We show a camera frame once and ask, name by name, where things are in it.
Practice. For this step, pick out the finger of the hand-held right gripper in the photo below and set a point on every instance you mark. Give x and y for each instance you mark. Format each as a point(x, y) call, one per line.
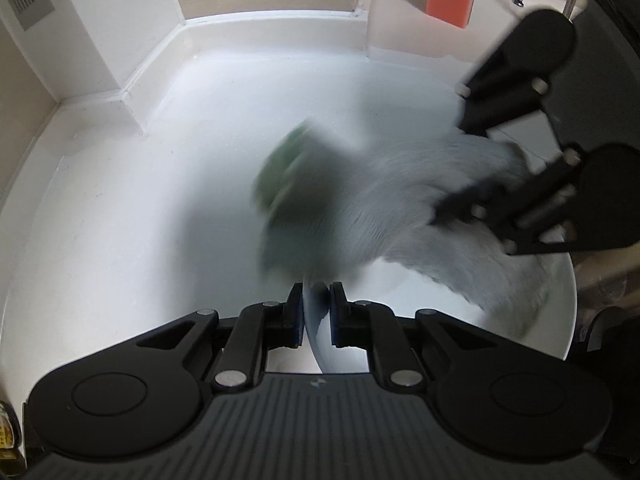
point(500, 100)
point(530, 210)

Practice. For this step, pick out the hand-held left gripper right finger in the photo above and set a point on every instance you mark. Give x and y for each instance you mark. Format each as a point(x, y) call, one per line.
point(336, 320)

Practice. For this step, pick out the grey fluffy cloth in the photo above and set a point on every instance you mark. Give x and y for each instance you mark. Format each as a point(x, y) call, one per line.
point(400, 200)

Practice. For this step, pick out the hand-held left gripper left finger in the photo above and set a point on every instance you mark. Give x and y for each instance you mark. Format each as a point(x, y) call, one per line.
point(298, 317)

